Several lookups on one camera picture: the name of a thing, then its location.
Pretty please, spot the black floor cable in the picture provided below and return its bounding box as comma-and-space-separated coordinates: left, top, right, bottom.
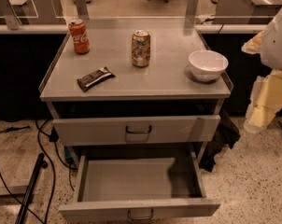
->
0, 119, 78, 224

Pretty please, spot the white ceramic bowl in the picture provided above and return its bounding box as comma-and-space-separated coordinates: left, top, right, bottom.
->
189, 50, 229, 82

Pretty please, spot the grey desk background left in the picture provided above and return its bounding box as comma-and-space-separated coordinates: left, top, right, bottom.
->
0, 0, 65, 24

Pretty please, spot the red cola can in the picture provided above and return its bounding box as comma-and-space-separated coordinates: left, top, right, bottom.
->
68, 19, 90, 54

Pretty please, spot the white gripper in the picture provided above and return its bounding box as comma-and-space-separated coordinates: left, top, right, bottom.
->
241, 8, 282, 133

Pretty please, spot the grey desk background right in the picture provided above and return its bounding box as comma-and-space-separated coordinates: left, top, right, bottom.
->
213, 0, 282, 24

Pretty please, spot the dark wrapped snack bar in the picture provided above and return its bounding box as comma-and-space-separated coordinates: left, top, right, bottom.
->
77, 66, 115, 91

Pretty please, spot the grey desk background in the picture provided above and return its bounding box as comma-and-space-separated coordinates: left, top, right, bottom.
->
213, 0, 282, 24
0, 0, 65, 24

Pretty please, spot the dark cloth behind cabinet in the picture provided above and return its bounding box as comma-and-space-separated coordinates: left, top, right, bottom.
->
199, 110, 241, 172

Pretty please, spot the open grey middle drawer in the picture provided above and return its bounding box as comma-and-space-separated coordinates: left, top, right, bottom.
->
59, 150, 220, 223

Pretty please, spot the grey metal drawer cabinet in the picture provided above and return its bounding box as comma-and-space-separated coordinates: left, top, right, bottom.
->
40, 17, 232, 160

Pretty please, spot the closed grey upper drawer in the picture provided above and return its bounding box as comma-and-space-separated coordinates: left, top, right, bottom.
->
53, 115, 220, 147

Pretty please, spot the orange soda can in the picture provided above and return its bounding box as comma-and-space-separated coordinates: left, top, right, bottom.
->
132, 30, 150, 67

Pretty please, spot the black pole on floor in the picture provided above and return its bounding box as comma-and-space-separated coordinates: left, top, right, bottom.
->
15, 153, 45, 224

